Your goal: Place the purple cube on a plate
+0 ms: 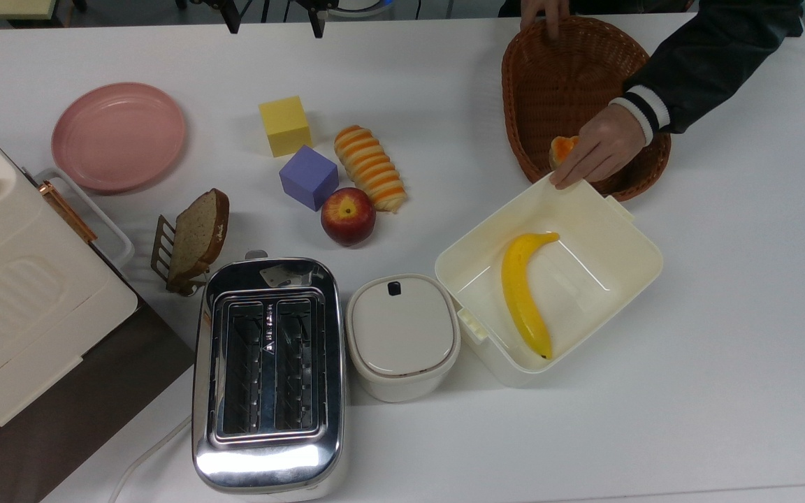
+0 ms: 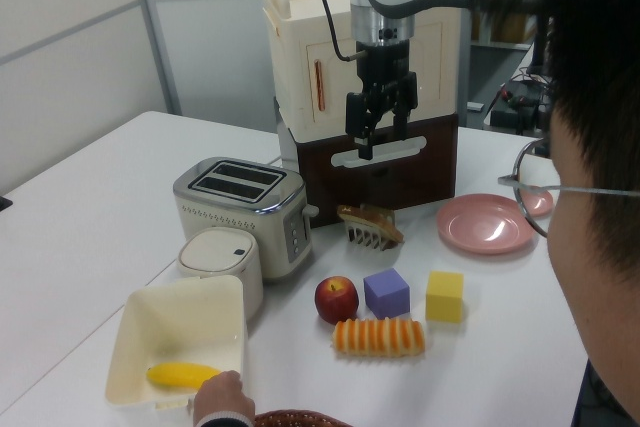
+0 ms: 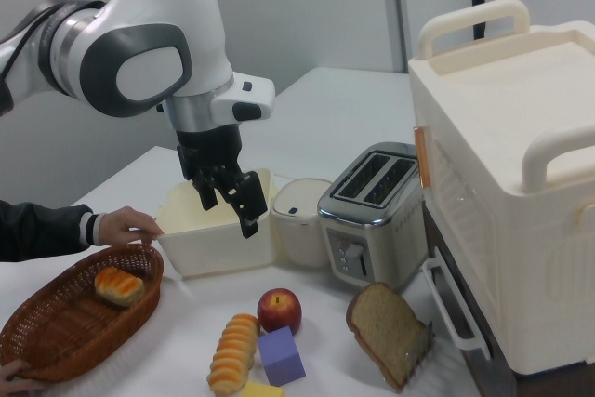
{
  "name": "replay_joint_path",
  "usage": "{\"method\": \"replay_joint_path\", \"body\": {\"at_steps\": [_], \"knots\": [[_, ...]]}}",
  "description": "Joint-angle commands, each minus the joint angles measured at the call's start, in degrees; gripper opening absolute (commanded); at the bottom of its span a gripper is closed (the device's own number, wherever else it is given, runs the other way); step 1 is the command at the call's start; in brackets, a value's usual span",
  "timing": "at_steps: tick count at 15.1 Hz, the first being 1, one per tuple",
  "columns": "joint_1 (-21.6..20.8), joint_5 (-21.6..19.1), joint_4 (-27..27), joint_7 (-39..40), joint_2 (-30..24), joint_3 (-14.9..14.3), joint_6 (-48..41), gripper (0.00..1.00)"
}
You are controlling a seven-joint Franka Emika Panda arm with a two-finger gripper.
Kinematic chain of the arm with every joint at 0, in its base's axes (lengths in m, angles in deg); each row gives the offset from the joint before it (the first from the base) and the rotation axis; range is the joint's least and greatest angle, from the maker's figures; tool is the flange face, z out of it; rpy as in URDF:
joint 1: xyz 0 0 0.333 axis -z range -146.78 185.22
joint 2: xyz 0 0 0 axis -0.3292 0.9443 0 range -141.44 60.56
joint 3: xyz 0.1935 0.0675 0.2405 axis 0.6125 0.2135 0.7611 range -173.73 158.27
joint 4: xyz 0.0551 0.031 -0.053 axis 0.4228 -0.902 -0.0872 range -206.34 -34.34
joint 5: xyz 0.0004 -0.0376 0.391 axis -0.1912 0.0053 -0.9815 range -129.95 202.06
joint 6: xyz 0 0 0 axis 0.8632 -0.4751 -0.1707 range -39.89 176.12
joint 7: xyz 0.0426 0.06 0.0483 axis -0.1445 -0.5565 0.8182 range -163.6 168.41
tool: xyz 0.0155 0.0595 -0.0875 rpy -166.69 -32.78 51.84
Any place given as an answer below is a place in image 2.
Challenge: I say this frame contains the person with black hair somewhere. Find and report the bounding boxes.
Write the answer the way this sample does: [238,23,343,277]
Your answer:
[487,0,640,427]

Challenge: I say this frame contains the metal rimmed glasses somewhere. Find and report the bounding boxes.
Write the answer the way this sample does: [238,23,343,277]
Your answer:
[498,136,640,239]

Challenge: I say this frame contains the black electronics with cables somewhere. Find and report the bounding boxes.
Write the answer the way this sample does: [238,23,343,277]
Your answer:
[489,74,554,136]

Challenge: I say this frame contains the cream and chrome toaster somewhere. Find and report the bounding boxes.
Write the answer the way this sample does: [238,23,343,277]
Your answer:
[173,156,320,282]

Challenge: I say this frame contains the purple foam cube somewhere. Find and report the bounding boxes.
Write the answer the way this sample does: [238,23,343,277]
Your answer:
[363,267,412,321]

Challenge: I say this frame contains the cream cabinet with handles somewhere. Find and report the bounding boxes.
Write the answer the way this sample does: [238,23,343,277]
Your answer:
[262,0,464,136]

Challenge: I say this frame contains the yellow foam cube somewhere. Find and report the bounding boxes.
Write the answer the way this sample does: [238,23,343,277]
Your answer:
[424,270,465,324]

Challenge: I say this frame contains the cream square plastic bin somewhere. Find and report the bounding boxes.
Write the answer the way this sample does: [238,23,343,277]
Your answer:
[104,274,249,411]

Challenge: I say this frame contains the pink plate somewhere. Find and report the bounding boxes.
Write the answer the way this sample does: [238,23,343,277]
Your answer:
[435,187,555,255]

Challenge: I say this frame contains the dark brown drawer unit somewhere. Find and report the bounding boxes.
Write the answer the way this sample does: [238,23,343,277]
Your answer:
[294,111,460,231]

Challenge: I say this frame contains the white drawer handle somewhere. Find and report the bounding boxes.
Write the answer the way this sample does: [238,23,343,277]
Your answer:
[330,135,427,168]

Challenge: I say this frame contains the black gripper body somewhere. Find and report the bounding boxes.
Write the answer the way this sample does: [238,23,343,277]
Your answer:
[355,39,413,93]

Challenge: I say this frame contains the brown wicker basket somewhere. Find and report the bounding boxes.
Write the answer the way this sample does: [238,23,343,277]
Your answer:
[253,409,351,427]

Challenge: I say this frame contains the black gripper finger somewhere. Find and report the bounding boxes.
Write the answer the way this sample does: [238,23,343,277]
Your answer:
[391,71,419,141]
[345,85,389,161]

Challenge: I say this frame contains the yellow banana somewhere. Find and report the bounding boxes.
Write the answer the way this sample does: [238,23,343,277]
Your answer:
[145,361,222,391]

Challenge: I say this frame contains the person's hand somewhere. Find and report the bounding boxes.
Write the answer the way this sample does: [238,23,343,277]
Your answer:
[192,370,257,423]

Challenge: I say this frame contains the small cream lidded trash can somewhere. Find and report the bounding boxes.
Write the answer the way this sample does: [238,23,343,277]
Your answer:
[177,226,265,321]

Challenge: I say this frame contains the long orange striped bread roll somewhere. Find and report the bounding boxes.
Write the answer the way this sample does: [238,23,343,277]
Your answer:
[332,316,427,361]

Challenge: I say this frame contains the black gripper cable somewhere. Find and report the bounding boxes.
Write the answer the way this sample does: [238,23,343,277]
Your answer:
[313,0,369,62]

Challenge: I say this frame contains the red apple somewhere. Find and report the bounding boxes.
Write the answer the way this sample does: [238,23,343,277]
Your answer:
[314,275,360,326]

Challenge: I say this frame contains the brown bread slice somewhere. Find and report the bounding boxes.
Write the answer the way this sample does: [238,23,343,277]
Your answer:
[337,203,405,244]

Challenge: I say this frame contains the copper cabinet door handle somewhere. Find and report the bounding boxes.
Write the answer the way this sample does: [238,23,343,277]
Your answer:
[312,59,329,112]

